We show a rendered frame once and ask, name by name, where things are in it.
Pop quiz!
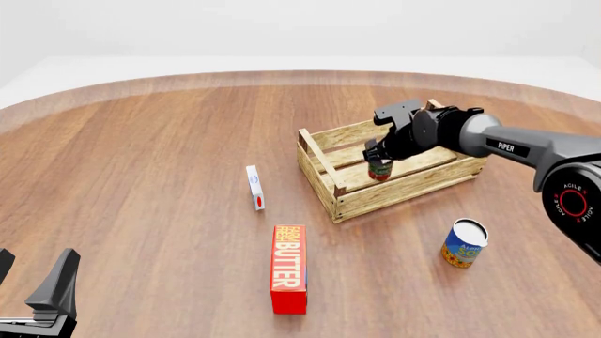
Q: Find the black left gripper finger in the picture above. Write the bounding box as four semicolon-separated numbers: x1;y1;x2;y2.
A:
0;248;17;288
24;247;82;319

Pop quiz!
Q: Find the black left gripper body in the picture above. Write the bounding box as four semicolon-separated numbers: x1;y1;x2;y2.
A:
0;308;78;338

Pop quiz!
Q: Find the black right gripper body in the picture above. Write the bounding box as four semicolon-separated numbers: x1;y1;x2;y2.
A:
362;138;400;165

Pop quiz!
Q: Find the tomato sauce can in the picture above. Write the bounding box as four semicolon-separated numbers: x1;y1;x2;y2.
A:
367;160;393;182

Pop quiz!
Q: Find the wooden slat tray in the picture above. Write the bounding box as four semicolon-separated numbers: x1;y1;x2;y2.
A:
296;99;488;225

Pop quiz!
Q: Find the blue soup can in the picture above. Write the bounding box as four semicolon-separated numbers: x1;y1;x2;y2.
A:
439;217;490;270

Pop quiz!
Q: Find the small white printed box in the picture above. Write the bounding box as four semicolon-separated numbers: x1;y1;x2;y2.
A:
245;164;267;212

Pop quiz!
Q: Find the red butter box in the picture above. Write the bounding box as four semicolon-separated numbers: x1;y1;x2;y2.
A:
270;224;309;315

